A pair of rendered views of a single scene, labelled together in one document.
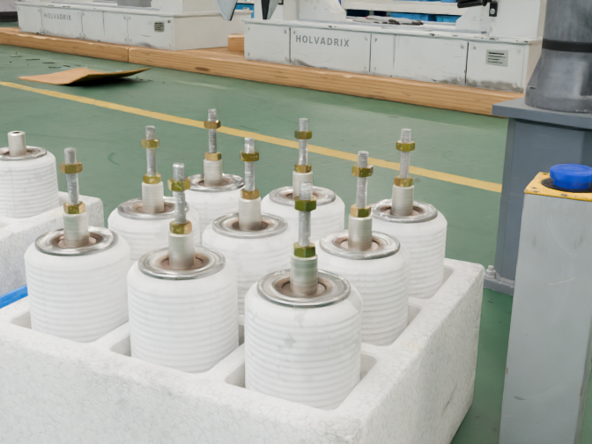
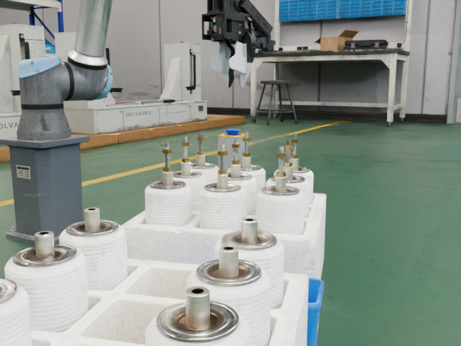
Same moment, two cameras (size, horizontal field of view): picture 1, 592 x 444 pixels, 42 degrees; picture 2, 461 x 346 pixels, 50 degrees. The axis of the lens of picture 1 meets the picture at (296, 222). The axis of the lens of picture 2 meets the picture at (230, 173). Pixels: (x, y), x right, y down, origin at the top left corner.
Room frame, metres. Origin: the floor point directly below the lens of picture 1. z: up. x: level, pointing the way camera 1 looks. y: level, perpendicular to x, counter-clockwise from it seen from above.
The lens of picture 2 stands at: (1.00, 1.11, 0.47)
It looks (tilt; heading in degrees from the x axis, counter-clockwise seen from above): 11 degrees down; 257
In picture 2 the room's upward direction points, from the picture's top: straight up
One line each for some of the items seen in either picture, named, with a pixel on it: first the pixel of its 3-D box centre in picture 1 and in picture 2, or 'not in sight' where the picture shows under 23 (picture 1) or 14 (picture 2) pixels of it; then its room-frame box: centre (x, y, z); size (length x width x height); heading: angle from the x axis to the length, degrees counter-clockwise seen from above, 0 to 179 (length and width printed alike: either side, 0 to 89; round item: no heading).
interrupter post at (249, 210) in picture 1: (249, 213); (235, 171); (0.74, 0.05, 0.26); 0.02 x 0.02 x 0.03
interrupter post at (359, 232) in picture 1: (359, 232); (246, 163); (0.69, -0.06, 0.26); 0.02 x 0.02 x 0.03
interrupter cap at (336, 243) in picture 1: (359, 245); (245, 167); (0.69, -0.06, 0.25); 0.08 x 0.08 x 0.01
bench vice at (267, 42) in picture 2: not in sight; (264, 42); (-0.64, -4.30, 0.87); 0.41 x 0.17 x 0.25; 47
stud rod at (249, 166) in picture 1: (249, 176); (235, 154); (0.74, 0.05, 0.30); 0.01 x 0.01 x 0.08
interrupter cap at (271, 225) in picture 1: (249, 225); (235, 176); (0.74, 0.05, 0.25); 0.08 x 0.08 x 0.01
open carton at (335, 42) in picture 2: not in sight; (336, 42); (-1.43, -4.14, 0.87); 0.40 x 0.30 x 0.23; 123
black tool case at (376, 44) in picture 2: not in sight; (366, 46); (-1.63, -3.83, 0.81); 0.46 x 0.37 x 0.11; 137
